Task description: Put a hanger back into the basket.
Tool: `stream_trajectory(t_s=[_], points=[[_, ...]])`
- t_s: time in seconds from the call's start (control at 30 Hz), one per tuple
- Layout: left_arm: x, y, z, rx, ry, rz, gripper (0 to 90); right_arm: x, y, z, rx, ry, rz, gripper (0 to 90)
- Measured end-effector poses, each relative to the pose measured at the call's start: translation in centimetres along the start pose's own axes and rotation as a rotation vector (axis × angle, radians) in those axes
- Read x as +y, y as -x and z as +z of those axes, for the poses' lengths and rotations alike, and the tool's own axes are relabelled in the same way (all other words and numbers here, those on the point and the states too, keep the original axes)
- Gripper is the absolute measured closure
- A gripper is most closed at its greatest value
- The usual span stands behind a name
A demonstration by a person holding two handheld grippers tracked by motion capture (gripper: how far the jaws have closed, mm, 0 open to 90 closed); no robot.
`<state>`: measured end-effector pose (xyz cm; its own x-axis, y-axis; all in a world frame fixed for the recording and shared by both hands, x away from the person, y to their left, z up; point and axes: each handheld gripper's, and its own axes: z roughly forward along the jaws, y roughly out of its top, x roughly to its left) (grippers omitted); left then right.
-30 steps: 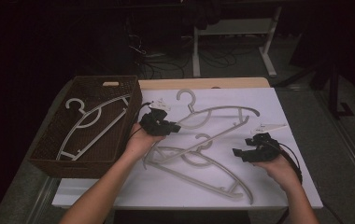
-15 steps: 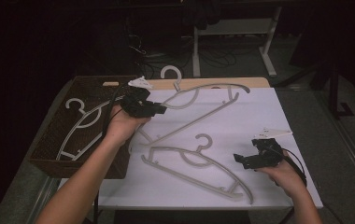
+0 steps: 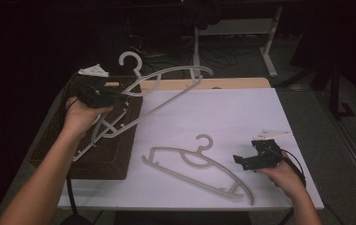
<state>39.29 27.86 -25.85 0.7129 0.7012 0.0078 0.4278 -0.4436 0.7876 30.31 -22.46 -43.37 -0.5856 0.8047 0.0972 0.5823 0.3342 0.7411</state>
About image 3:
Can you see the person's left hand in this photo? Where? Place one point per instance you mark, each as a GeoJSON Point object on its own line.
{"type": "Point", "coordinates": [79, 118]}

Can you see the white table mat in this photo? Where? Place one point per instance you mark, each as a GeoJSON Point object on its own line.
{"type": "Point", "coordinates": [235, 106]}

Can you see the white metal desk frame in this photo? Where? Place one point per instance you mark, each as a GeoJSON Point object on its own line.
{"type": "Point", "coordinates": [235, 26]}

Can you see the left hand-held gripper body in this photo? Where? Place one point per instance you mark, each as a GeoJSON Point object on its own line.
{"type": "Point", "coordinates": [95, 93]}

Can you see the person's right hand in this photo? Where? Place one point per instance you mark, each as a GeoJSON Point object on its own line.
{"type": "Point", "coordinates": [287, 178]}

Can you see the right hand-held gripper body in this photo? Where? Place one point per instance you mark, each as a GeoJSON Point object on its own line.
{"type": "Point", "coordinates": [268, 156]}

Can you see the dark hanging cloth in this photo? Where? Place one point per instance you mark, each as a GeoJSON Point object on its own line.
{"type": "Point", "coordinates": [202, 14]}

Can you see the black metal stand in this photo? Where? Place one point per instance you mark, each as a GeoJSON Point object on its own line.
{"type": "Point", "coordinates": [335, 93]}

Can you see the brown wicker basket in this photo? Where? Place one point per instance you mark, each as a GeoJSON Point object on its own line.
{"type": "Point", "coordinates": [110, 164]}

